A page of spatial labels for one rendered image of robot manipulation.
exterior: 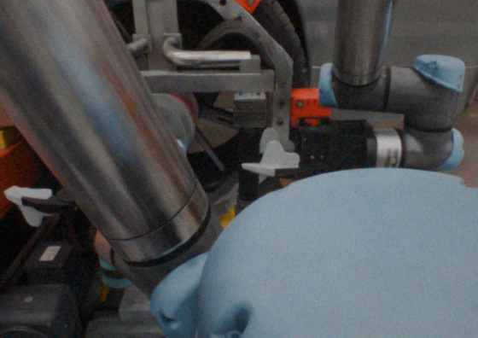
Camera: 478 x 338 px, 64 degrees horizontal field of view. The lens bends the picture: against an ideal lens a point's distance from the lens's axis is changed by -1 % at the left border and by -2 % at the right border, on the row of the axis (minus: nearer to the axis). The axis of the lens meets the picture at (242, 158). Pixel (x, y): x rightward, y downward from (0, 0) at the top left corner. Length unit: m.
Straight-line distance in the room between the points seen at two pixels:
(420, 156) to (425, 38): 0.52
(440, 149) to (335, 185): 0.54
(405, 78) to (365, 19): 0.16
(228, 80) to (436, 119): 0.33
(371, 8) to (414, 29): 0.62
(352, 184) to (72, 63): 0.14
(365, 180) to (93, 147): 0.14
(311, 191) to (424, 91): 0.51
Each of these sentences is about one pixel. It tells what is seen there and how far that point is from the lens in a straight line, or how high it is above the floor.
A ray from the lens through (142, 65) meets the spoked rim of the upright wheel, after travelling 0.93.
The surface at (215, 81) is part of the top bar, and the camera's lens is 0.62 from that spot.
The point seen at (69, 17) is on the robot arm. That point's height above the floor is 1.10.
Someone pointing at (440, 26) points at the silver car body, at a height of 1.01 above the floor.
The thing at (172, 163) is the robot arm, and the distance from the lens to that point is 0.24.
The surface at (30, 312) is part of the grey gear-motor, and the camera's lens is 1.09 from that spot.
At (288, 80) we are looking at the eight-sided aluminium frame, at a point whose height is 0.92.
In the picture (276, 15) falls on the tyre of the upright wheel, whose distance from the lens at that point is 0.88.
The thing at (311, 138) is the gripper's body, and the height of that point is 0.89.
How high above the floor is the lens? 1.12
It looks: 25 degrees down
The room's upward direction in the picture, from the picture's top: straight up
